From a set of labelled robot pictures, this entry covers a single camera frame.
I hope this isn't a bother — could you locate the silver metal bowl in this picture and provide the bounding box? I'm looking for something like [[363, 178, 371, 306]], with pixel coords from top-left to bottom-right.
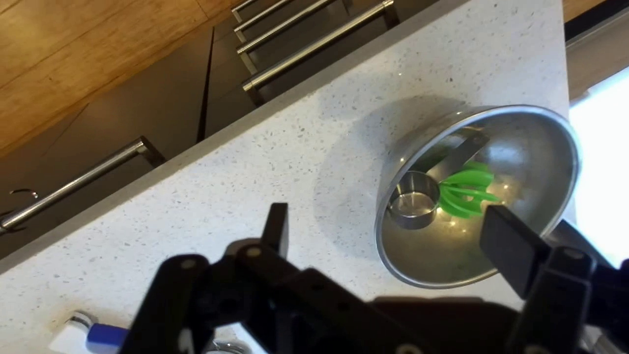
[[373, 105, 582, 292]]

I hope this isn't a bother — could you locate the white tube with blue cap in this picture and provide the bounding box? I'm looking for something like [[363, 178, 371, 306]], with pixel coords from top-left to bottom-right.
[[65, 311, 133, 354]]

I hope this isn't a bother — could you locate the dark kitchen cabinet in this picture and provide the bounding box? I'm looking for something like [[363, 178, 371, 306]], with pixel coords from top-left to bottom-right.
[[0, 0, 438, 260]]

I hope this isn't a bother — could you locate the green plastic slotted piece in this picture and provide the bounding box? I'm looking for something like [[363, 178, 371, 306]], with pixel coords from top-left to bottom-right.
[[438, 164, 503, 223]]

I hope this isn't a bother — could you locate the metal measuring cup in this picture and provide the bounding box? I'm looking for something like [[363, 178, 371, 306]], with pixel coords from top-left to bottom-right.
[[385, 127, 489, 233]]

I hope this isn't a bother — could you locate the long steel cabinet handle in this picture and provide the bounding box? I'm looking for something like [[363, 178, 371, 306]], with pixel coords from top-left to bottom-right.
[[0, 138, 151, 233]]

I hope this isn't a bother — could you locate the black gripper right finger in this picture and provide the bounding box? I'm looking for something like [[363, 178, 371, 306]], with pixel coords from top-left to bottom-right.
[[479, 203, 597, 354]]

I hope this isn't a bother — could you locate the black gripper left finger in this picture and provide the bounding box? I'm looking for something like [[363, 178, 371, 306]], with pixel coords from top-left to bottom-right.
[[120, 203, 369, 354]]

